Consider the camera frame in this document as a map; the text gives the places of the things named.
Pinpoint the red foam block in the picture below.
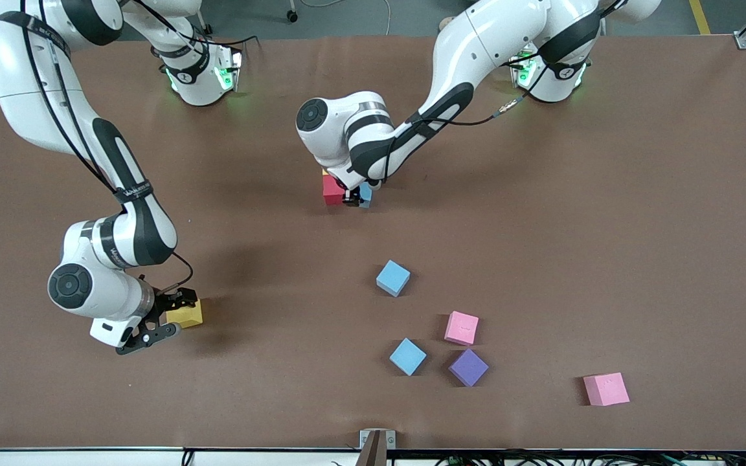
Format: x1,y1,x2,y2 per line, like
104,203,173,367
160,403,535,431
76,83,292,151
322,173,348,207

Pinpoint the pink foam block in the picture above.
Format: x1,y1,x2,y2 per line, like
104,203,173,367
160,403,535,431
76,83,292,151
444,311,480,347
583,372,631,407

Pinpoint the brown table cover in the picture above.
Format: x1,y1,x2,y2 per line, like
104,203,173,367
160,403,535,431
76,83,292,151
0,34,746,452

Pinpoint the purple foam block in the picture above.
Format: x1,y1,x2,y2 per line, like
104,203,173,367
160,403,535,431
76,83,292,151
448,348,490,388

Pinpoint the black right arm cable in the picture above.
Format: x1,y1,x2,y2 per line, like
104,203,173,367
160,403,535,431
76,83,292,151
164,251,194,293

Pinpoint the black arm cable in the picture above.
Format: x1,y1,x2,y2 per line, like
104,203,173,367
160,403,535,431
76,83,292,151
164,251,194,293
379,61,552,185

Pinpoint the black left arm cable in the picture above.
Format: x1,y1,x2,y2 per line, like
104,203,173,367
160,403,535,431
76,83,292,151
379,61,552,185

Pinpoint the white floor cable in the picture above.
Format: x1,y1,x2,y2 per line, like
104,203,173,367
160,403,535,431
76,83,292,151
300,0,392,36

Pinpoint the black base power cable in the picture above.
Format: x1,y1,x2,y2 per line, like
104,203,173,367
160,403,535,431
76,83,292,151
201,29,261,47

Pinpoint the grey metal camera bracket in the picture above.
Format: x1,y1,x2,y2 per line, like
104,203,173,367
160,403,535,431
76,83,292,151
359,428,396,466

